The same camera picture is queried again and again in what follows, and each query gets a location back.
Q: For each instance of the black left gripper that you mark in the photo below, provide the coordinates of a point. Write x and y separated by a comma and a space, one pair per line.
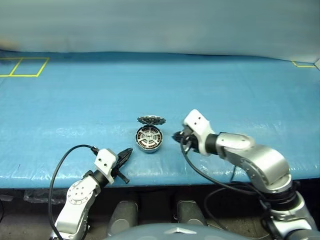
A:
117, 172

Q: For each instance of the grey robot torso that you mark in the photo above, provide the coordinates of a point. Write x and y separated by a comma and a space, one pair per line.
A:
175, 233

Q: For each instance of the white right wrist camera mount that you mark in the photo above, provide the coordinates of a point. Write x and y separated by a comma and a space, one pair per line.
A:
198, 125

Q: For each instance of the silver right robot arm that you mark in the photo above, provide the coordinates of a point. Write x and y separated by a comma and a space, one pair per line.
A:
262, 160

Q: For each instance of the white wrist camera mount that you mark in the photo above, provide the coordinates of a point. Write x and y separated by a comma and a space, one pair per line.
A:
198, 125
106, 161

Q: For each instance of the silver motor stator copper windings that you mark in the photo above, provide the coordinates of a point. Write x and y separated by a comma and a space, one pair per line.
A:
148, 150

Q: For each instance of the blue plastic table cover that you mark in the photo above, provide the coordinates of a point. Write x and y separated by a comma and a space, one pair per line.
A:
225, 95

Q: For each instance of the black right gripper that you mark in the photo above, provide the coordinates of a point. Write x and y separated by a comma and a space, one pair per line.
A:
191, 141

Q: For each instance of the silver toothed gear plate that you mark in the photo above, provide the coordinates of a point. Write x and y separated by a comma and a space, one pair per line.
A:
151, 120

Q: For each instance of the grey rounded robot leg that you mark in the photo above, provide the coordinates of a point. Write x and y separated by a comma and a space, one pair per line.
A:
122, 217
190, 212

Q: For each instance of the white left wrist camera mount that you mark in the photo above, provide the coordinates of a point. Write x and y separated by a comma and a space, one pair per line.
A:
106, 161

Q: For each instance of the white box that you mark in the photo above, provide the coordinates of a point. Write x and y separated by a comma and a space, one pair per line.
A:
318, 63

